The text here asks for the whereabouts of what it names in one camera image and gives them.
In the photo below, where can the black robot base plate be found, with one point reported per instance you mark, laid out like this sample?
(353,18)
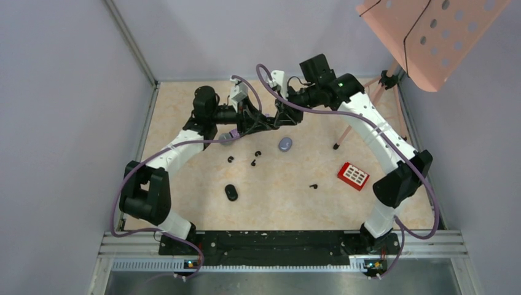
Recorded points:
(279,248)

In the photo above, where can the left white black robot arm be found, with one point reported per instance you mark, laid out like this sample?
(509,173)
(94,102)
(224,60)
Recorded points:
(145,191)

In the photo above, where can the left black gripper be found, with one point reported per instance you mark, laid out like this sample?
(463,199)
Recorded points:
(249,118)

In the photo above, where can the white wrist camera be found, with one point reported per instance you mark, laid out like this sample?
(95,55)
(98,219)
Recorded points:
(279,81)
(238,92)

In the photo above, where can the aluminium frame rail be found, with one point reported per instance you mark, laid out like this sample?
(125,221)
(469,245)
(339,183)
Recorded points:
(140,253)

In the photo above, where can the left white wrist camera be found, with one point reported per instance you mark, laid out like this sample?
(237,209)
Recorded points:
(238,92)

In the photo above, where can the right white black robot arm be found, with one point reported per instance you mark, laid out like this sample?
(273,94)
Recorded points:
(405,168)

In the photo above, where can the closed black earbud case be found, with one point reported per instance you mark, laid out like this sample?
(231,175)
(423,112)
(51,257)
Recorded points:
(231,192)

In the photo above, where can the purple glitter microphone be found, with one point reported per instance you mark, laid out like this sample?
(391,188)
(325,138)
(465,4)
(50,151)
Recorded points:
(228,138)

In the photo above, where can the pink music stand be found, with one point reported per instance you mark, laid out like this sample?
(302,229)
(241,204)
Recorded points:
(459,59)

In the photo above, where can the red white toy block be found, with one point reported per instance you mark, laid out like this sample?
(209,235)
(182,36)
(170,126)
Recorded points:
(353,176)

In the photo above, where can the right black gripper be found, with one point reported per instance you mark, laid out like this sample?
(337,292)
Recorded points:
(286,114)

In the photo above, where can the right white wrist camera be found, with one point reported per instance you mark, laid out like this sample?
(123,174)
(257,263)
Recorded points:
(279,81)

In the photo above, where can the lavender earbud charging case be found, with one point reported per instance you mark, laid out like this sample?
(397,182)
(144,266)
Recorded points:
(285,144)

